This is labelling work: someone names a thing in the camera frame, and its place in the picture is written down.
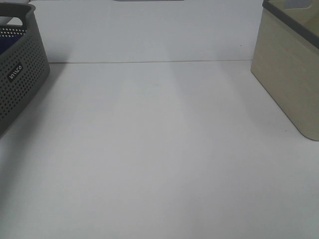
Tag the blue microfibre towel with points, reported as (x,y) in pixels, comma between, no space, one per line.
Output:
(7,42)

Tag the beige plastic storage bin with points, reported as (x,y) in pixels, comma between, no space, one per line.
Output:
(286,60)

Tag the grey perforated plastic basket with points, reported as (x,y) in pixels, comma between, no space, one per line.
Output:
(24,66)

